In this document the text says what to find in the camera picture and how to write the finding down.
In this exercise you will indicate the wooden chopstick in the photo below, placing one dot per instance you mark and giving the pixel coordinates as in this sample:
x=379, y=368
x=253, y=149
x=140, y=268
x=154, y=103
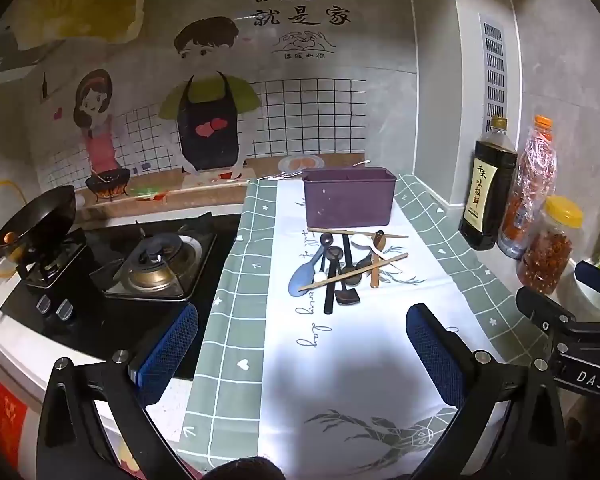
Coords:
x=340, y=231
x=340, y=276

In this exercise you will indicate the brown wooden spoon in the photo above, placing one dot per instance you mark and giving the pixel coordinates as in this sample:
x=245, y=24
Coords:
x=376, y=272

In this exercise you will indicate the dark spatula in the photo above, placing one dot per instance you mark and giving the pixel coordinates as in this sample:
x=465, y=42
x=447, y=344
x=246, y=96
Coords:
x=349, y=296

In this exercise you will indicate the black gas stove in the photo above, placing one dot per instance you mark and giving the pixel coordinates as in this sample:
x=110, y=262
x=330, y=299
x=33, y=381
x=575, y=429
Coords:
x=105, y=320

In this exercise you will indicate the yellow cloth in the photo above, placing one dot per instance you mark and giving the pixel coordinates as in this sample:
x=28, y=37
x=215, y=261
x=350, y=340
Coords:
x=80, y=5

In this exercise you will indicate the dark soy sauce bottle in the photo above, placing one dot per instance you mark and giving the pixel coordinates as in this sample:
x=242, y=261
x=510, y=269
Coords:
x=485, y=195

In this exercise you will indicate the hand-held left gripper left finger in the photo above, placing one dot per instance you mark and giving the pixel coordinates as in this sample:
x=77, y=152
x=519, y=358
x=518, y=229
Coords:
x=172, y=350

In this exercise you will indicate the red paper label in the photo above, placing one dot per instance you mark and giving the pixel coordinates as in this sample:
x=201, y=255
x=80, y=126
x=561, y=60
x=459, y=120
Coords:
x=5, y=420

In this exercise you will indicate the blue rice spoon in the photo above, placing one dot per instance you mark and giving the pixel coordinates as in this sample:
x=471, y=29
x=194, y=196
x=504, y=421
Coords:
x=300, y=277

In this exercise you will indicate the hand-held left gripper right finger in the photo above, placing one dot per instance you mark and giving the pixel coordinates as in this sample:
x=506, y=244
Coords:
x=432, y=355

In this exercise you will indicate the green white printed tablecloth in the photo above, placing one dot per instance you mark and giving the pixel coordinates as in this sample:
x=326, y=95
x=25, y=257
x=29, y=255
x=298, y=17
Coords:
x=280, y=360

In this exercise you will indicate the black frying pan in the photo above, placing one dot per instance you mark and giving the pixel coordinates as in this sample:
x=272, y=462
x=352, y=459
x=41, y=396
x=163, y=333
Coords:
x=40, y=215

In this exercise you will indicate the white vent grille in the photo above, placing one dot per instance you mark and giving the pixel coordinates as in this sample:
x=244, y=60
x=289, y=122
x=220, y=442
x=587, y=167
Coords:
x=494, y=70

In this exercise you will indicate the dark wooden spoon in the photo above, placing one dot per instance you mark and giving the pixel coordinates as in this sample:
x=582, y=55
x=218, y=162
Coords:
x=324, y=255

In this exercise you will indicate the yellow-lidded chili jar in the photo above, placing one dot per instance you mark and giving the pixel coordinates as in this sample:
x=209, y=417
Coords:
x=545, y=255

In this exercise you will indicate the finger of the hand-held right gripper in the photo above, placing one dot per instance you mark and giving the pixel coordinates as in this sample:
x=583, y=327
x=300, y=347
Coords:
x=597, y=277
x=542, y=307

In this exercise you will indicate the purple plastic utensil holder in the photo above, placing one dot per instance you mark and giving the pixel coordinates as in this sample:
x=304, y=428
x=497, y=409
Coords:
x=347, y=200

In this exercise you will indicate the orange-capped chili bottle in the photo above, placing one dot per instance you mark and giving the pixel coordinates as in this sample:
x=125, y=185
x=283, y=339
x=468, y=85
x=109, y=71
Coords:
x=527, y=185

